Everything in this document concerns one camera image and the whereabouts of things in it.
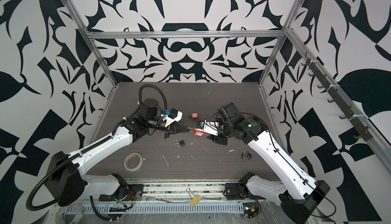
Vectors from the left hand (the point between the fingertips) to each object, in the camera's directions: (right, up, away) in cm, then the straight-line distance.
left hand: (191, 126), depth 68 cm
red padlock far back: (+2, +1, +30) cm, 31 cm away
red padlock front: (+3, -3, -1) cm, 4 cm away
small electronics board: (+27, -39, +4) cm, 48 cm away
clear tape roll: (-49, -39, 0) cm, 62 cm away
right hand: (+9, -2, +2) cm, 9 cm away
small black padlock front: (-6, -14, +23) cm, 28 cm away
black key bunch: (+31, -19, +17) cm, 40 cm away
